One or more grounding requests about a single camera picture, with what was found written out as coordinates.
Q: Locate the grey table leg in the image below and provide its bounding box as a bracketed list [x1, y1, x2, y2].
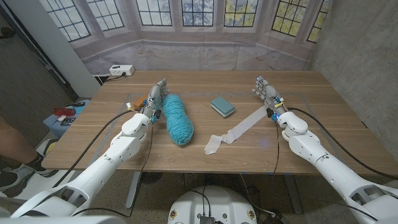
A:
[125, 172, 142, 209]
[284, 174, 303, 215]

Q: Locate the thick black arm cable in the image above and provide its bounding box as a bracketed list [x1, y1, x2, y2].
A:
[52, 109, 137, 189]
[287, 107, 398, 180]

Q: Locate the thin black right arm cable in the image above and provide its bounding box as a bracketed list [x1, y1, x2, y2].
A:
[272, 119, 280, 175]

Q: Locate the red flat item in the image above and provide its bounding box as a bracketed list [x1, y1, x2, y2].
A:
[53, 107, 76, 117]

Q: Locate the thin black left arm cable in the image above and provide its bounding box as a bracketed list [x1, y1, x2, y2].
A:
[70, 123, 155, 218]

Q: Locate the grey sneaker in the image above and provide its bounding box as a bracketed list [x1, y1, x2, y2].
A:
[0, 154, 58, 198]

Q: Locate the orange wooden block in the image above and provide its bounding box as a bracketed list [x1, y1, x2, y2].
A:
[133, 95, 149, 110]

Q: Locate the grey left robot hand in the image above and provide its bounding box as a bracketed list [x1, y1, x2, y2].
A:
[140, 78, 170, 123]

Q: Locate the blue stool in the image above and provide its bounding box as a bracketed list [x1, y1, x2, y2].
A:
[42, 99, 91, 139]

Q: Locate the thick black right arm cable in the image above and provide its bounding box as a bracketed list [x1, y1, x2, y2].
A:
[287, 107, 398, 180]

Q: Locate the person's bare leg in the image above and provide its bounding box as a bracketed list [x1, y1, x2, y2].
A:
[0, 116, 40, 166]

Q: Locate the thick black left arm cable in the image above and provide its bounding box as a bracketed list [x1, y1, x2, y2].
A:
[52, 109, 137, 189]

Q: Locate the printed window backdrop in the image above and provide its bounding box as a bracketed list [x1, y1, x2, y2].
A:
[39, 0, 333, 75]

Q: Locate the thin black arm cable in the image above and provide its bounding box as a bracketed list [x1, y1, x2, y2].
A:
[70, 123, 155, 218]
[272, 119, 280, 175]

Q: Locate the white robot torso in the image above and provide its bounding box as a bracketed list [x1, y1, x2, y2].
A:
[167, 185, 258, 224]

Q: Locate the teal yarn skein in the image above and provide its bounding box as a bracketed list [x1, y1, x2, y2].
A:
[161, 93, 195, 146]

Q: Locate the black round fan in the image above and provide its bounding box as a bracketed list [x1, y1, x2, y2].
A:
[140, 172, 163, 185]

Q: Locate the white robot body edge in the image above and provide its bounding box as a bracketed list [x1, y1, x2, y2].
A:
[0, 216, 125, 224]

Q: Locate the white power strip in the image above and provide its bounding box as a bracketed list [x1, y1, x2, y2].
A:
[109, 64, 136, 77]

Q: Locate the white bandage strip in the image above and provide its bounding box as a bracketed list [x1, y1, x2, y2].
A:
[203, 105, 269, 156]

